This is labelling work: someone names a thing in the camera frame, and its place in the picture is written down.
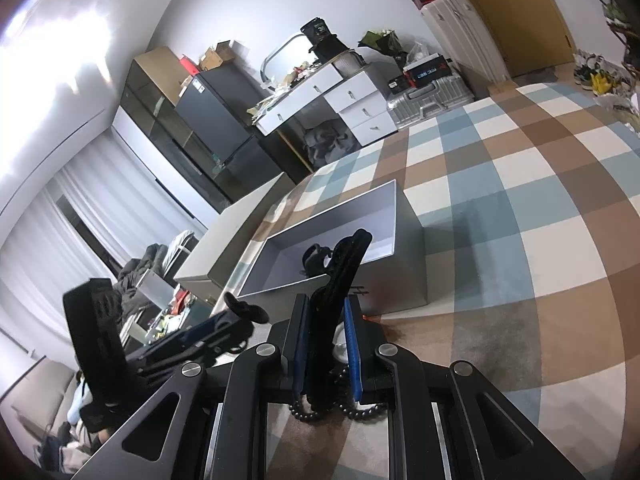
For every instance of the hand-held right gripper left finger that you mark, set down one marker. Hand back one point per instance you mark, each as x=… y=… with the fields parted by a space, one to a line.
x=300 y=350

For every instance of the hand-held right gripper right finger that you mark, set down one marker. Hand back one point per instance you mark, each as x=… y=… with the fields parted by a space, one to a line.
x=353 y=355

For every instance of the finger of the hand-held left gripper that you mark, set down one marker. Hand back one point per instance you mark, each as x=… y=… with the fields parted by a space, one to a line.
x=210 y=329
x=245 y=310

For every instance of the long black hair clip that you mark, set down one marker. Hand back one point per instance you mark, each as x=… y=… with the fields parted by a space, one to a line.
x=332 y=310

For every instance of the black claw hair clip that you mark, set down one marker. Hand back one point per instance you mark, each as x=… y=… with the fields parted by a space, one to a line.
x=315 y=260

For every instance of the grey cardboard box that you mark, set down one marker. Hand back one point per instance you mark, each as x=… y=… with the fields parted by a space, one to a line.
x=400 y=270

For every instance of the cluttered glass side table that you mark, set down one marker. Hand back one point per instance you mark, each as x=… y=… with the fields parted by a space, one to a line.
x=175 y=315

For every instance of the grey box lid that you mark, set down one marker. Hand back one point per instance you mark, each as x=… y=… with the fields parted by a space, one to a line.
x=220 y=245

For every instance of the beige sofa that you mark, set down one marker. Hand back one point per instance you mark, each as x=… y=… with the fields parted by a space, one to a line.
x=35 y=390

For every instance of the grey jacket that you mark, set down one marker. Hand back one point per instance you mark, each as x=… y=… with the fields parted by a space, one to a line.
x=145 y=270

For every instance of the white curtain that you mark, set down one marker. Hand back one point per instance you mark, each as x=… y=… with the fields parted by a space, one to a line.
x=30 y=260

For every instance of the checked blanket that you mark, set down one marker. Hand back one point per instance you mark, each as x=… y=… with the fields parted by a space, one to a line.
x=500 y=240

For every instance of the dark grey bag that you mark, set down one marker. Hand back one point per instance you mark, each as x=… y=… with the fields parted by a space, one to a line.
x=330 y=142

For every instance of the black refrigerator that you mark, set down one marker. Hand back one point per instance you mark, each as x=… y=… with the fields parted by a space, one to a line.
x=215 y=115

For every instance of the dark glass cabinet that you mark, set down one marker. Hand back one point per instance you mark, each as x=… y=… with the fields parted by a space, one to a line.
x=150 y=125

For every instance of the pile of papers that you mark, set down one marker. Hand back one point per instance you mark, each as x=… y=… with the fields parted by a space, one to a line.
x=285 y=90

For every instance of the white desk with drawers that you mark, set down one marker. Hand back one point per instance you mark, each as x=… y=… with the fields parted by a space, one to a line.
x=357 y=110

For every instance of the oval chrome mirror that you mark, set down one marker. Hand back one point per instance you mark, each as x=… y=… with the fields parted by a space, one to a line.
x=272 y=62

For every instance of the brown cardboard box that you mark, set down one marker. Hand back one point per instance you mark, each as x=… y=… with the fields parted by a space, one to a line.
x=220 y=55

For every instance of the silver suitcase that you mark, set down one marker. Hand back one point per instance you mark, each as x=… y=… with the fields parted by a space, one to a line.
x=430 y=102

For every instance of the white ribbed basket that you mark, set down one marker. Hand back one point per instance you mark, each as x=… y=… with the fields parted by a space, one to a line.
x=350 y=61

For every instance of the black appliance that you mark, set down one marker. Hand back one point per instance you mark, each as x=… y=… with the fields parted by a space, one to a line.
x=322 y=37

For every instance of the black box with red print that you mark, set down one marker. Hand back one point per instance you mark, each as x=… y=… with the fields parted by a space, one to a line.
x=427 y=72

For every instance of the green wrapped bouquet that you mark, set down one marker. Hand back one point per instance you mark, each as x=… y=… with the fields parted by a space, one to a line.
x=382 y=45

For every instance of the white suitcase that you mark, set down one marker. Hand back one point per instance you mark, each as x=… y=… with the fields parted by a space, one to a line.
x=465 y=35

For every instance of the pile of shoes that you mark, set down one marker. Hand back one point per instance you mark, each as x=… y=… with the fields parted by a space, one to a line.
x=597 y=72

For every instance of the wooden door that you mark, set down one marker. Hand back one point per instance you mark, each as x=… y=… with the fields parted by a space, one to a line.
x=525 y=10

